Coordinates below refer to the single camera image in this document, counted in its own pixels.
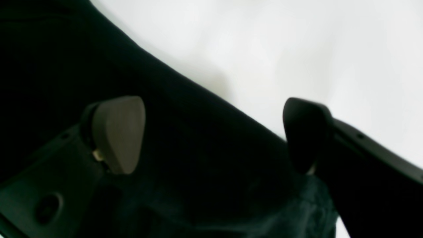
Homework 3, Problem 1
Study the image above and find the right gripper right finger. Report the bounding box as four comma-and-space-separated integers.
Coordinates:
283, 98, 423, 238

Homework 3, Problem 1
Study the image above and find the black t-shirt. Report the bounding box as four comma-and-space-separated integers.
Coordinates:
0, 0, 338, 238

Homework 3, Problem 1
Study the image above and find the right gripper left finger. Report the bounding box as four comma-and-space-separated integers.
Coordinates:
1, 96, 146, 238

